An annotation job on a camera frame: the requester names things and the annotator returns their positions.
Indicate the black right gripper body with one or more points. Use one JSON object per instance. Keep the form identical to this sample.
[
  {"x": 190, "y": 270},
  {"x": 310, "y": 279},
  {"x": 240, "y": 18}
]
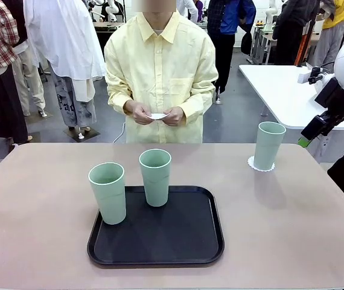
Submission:
[{"x": 335, "y": 96}]

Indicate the mint green plastic cup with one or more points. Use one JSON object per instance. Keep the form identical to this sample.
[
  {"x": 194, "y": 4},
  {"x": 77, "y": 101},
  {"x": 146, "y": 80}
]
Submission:
[
  {"x": 156, "y": 187},
  {"x": 111, "y": 199},
  {"x": 267, "y": 151}
]

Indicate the white scalloped paper coaster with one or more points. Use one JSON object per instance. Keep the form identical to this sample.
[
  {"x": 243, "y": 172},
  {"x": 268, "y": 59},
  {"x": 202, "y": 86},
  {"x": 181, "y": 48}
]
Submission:
[
  {"x": 250, "y": 163},
  {"x": 157, "y": 116}
]

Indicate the person's right forearm yellow sleeve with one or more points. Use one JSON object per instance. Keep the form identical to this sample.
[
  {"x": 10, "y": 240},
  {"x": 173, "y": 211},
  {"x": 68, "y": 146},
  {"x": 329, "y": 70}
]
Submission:
[{"x": 119, "y": 104}]

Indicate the person's left forearm yellow sleeve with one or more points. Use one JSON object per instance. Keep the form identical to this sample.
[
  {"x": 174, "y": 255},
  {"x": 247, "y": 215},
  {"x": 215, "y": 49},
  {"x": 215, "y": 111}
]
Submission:
[{"x": 197, "y": 104}]

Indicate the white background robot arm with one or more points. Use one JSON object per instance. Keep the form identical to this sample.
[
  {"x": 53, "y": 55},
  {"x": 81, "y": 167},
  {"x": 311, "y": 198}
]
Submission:
[
  {"x": 111, "y": 9},
  {"x": 270, "y": 15}
]

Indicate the person's left hand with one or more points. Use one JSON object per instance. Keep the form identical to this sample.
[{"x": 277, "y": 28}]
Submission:
[{"x": 176, "y": 117}]

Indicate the person's right hand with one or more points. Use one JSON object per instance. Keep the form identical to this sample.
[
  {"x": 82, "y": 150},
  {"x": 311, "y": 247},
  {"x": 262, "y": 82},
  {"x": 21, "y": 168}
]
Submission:
[{"x": 138, "y": 116}]

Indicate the white table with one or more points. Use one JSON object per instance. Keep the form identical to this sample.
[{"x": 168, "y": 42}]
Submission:
[{"x": 274, "y": 90}]

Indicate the orange and black pole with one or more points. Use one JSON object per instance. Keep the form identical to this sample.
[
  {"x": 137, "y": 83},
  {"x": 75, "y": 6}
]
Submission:
[{"x": 301, "y": 48}]

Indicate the figure in beige trousers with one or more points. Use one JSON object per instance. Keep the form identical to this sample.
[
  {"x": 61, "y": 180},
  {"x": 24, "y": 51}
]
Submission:
[{"x": 30, "y": 78}]

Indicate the person in black coat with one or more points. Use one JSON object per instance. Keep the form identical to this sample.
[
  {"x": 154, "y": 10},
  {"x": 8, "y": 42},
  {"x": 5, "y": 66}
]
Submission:
[{"x": 289, "y": 30}]

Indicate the person in yellow jacket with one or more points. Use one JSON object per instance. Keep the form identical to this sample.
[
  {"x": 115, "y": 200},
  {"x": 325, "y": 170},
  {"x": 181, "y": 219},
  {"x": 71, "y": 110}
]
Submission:
[{"x": 341, "y": 12}]

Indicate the grey printed trousers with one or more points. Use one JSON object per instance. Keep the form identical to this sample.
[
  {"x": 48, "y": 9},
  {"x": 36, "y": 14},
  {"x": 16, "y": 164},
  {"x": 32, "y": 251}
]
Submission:
[{"x": 69, "y": 102}]

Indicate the black hanging bag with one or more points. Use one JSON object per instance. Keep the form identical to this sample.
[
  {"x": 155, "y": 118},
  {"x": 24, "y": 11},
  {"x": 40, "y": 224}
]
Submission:
[{"x": 246, "y": 43}]

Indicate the cream garment hem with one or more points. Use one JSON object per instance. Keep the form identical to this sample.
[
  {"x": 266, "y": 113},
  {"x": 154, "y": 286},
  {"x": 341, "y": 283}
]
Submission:
[{"x": 83, "y": 90}]

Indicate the white oversized shirt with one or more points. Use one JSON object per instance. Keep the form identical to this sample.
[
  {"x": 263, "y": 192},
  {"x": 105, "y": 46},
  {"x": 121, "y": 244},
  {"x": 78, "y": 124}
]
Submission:
[{"x": 63, "y": 39}]

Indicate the person in blue jacket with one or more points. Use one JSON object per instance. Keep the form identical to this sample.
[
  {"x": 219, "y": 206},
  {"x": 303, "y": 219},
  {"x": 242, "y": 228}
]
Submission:
[{"x": 229, "y": 18}]

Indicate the person in yellow shirt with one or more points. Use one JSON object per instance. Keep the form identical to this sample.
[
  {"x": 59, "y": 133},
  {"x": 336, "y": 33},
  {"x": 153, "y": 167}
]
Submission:
[{"x": 160, "y": 60}]

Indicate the black plastic serving tray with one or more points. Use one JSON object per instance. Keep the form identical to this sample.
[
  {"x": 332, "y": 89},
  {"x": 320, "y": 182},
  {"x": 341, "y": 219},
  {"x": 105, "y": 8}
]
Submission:
[{"x": 172, "y": 235}]

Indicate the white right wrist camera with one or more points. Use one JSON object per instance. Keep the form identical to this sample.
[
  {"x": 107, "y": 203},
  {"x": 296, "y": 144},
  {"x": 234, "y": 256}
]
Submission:
[{"x": 306, "y": 77}]

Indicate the metal mannequin base plate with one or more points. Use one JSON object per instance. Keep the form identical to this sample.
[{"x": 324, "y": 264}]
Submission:
[{"x": 83, "y": 136}]

